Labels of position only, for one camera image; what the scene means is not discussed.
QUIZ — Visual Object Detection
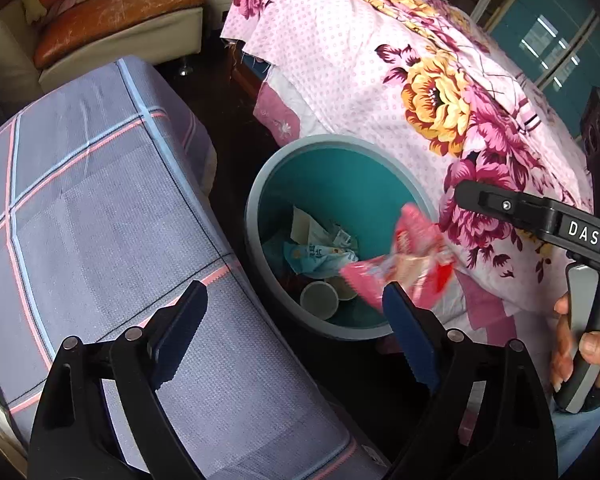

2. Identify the person's right forearm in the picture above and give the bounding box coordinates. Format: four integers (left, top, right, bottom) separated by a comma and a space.
550, 405, 600, 480

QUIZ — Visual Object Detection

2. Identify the cream sofa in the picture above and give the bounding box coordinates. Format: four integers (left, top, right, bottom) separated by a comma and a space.
0, 0, 205, 106

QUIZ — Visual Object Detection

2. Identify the pink floral blanket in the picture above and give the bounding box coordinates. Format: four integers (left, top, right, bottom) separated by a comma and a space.
220, 0, 596, 351

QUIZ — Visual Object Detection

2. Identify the blue snack packet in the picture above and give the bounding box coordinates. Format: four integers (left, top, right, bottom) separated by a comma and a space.
282, 241, 358, 277

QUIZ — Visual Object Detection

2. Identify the teal wardrobe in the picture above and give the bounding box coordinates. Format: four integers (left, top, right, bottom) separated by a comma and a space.
485, 0, 600, 136

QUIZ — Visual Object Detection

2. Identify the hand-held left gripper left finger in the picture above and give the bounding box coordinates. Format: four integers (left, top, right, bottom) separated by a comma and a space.
27, 280, 210, 480

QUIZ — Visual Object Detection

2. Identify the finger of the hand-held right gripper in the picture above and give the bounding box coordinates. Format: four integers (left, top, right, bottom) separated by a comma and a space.
454, 180, 563, 241

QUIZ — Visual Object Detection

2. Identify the pink wafer packet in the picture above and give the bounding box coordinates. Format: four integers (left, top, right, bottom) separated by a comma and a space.
339, 202, 456, 311

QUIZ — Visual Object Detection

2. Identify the orange seat cushion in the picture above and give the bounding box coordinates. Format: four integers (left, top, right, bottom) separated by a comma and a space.
32, 0, 205, 71

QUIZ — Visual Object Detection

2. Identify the teal trash bin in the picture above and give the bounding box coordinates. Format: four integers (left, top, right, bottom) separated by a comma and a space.
244, 134, 438, 341

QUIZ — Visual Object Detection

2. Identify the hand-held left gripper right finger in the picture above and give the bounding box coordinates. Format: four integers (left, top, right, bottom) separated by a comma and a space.
381, 282, 561, 480

